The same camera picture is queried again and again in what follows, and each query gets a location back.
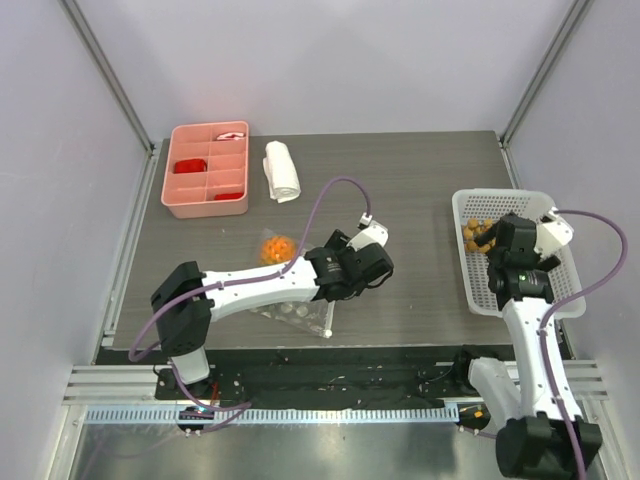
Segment red item front compartment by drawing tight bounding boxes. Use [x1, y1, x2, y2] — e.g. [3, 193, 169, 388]
[213, 192, 244, 201]

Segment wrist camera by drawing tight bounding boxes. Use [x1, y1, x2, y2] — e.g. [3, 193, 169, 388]
[534, 207, 574, 258]
[347, 220, 389, 251]

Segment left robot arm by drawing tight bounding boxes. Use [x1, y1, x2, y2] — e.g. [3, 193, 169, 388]
[152, 223, 394, 399]

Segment polka dot zip top bag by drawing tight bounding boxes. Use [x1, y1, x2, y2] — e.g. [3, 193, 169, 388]
[250, 300, 335, 339]

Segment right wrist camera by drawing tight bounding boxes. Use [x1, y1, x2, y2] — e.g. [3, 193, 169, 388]
[534, 207, 574, 258]

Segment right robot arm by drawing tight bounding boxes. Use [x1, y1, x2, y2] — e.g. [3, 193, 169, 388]
[451, 209, 602, 479]

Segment white perforated basket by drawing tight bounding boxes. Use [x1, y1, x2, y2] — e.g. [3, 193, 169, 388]
[452, 189, 586, 321]

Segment fake longan bunch with stem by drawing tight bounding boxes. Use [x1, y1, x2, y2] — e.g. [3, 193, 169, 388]
[461, 218, 496, 254]

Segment rolled white towel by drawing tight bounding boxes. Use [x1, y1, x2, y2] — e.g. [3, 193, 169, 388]
[263, 141, 301, 203]

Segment aluminium rail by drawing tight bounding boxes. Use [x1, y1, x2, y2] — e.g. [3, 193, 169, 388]
[78, 360, 609, 427]

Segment orange fake pineapple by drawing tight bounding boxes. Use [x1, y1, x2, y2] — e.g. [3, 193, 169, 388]
[259, 230, 297, 265]

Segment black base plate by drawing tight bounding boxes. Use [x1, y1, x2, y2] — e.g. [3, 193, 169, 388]
[154, 349, 511, 409]

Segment pink compartment tray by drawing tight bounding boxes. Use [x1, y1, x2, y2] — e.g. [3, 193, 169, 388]
[161, 121, 249, 219]

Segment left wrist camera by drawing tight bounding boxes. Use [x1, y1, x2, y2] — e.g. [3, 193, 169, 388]
[347, 220, 389, 251]

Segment red white item in tray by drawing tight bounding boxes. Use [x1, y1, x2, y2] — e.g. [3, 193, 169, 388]
[216, 132, 246, 141]

